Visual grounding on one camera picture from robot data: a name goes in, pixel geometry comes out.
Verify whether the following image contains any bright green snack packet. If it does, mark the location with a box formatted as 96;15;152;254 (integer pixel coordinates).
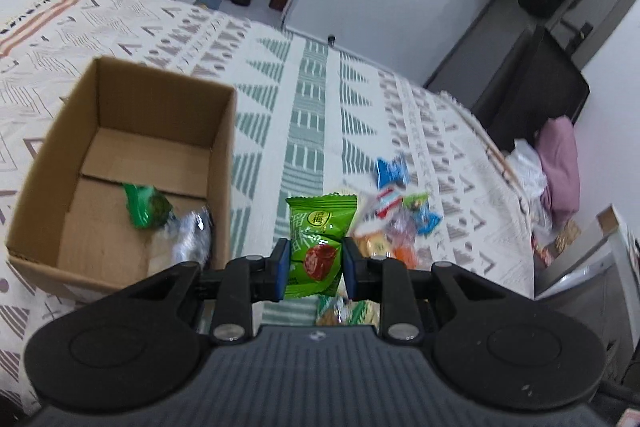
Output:
286;193;358;299

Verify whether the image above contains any small open cardboard box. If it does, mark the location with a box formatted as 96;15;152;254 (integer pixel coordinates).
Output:
595;204;640;268

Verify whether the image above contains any orange cracker packet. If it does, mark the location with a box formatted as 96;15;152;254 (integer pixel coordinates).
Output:
352;232;396;260

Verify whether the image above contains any green white snack packet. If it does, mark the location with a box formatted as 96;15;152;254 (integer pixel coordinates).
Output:
315;296;382;327

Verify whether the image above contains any silver snack packet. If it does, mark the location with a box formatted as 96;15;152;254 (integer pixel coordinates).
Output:
170;206;213;268

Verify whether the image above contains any brown cardboard box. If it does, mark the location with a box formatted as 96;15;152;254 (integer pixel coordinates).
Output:
5;56;238;303

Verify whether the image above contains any clear white snack packet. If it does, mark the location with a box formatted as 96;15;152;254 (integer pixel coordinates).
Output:
352;194;386;238

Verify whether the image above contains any pink cloth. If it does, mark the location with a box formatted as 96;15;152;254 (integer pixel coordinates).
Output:
535;116;581;225

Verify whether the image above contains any grey door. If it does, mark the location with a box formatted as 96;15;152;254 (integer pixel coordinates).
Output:
422;0;640;118

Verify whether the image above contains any white plastic bag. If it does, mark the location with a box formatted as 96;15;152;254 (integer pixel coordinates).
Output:
505;139;548;208

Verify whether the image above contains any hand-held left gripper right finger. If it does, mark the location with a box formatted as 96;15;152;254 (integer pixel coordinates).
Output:
342;237;501;343

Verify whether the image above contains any dark green snack packet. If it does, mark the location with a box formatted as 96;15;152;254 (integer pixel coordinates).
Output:
122;183;175;230

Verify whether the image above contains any brown woven item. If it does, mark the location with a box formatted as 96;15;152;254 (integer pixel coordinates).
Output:
550;222;583;253

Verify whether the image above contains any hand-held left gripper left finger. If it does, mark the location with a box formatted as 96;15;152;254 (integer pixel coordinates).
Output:
150;239;292;343

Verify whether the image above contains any light blue snack packet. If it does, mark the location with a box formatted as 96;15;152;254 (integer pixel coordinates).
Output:
414;209;443;237

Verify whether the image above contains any black door handle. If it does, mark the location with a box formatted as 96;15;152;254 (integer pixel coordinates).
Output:
560;19;596;45

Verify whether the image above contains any clear orange candy packet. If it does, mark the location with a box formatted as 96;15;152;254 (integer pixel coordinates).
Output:
387;214;421;268

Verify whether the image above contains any small green snack packet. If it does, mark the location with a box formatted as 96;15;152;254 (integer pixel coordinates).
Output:
402;192;432;214

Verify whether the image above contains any black flat screen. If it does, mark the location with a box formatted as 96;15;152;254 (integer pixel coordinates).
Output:
470;24;591;152

